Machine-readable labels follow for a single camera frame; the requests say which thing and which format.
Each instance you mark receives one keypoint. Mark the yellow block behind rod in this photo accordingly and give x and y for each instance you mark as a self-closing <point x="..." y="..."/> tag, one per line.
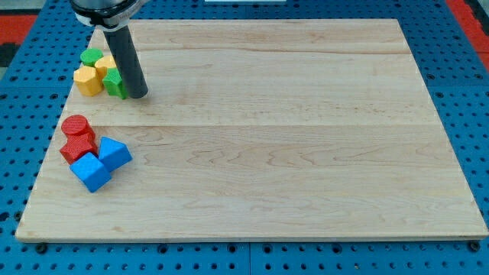
<point x="103" y="64"/>

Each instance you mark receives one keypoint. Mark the yellow hexagon block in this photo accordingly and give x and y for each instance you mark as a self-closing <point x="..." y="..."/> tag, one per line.
<point x="87" y="81"/>

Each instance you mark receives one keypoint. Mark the green star block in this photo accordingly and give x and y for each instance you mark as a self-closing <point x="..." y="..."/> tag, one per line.
<point x="113" y="84"/>

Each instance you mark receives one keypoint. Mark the green cylinder block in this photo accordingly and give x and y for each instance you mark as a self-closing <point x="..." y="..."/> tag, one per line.
<point x="90" y="56"/>

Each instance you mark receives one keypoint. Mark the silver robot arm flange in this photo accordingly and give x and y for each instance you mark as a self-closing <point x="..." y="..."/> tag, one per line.
<point x="107" y="15"/>

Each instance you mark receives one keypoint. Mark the blue triangle block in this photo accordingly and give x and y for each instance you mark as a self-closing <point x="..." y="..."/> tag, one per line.
<point x="113" y="154"/>

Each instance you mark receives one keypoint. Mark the light wooden board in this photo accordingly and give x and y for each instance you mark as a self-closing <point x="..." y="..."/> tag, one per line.
<point x="264" y="130"/>

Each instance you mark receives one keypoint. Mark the blue cube block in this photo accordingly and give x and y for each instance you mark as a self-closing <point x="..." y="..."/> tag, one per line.
<point x="91" y="172"/>

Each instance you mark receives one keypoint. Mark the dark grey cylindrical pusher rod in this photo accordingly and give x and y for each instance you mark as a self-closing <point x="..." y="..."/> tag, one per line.
<point x="126" y="59"/>

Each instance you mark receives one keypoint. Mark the red star block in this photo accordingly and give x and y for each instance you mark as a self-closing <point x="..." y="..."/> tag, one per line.
<point x="77" y="146"/>

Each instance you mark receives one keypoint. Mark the red cylinder block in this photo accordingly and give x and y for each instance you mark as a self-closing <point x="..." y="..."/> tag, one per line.
<point x="77" y="125"/>

